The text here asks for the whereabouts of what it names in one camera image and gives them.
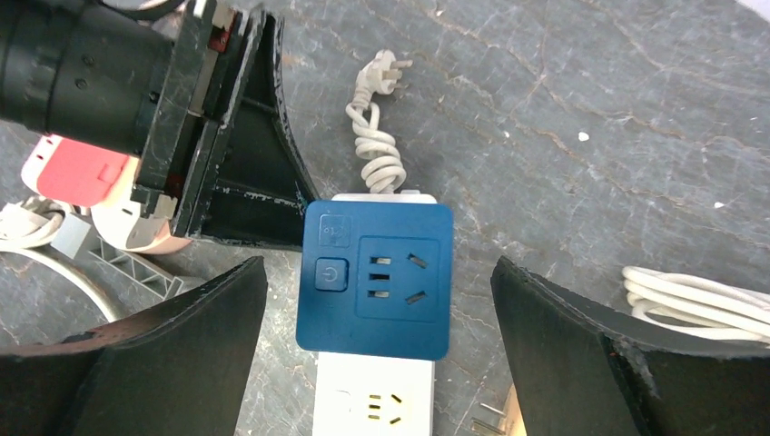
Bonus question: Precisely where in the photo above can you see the blue cube socket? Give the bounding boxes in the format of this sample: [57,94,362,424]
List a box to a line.
[295,201,454,361]

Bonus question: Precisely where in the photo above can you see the grey flat bracket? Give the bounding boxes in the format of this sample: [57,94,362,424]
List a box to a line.
[51,214,198,300]

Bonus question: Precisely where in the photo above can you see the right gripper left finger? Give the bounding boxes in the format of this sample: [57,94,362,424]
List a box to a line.
[1,256,268,435]

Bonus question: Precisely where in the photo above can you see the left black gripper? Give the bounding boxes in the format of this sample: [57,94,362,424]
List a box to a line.
[1,1,318,250]

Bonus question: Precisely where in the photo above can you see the tan wooden cube socket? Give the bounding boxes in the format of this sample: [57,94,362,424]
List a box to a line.
[470,385,527,436]

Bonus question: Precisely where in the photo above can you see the pink plug adapter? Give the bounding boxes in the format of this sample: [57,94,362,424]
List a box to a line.
[21,135,131,207]

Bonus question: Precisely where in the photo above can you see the long white power strip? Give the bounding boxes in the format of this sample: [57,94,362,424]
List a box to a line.
[312,191,438,435]

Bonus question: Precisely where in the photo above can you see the white coiled strip cord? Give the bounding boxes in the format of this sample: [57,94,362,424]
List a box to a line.
[345,49,415,195]

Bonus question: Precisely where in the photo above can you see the white bundled cord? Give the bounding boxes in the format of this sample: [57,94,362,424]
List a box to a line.
[621,265,770,345]

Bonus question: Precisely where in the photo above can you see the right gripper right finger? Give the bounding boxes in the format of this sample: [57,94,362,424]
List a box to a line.
[490,257,769,435]

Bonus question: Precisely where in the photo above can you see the pink round socket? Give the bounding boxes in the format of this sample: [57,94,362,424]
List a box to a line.
[91,202,191,255]

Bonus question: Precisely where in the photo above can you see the white orange-strip cord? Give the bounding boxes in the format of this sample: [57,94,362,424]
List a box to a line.
[0,195,127,323]

